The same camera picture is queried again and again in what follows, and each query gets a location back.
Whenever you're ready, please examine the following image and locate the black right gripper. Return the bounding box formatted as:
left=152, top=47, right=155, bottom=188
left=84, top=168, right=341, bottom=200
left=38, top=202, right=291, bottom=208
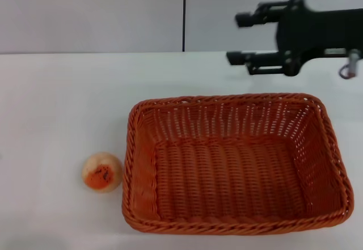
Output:
left=225, top=0, right=326, bottom=78

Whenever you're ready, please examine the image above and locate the orange woven plastic basket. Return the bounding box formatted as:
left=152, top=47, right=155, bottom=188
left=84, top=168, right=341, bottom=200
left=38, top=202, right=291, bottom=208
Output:
left=121, top=92, right=355, bottom=236

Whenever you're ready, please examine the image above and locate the round bun with orange spot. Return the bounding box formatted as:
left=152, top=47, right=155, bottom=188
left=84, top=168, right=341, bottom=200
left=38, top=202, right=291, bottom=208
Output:
left=81, top=151, right=124, bottom=194

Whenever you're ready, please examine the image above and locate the silver connector with red cable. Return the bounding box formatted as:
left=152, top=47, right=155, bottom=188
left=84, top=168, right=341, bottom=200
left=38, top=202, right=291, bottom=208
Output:
left=338, top=49, right=359, bottom=79

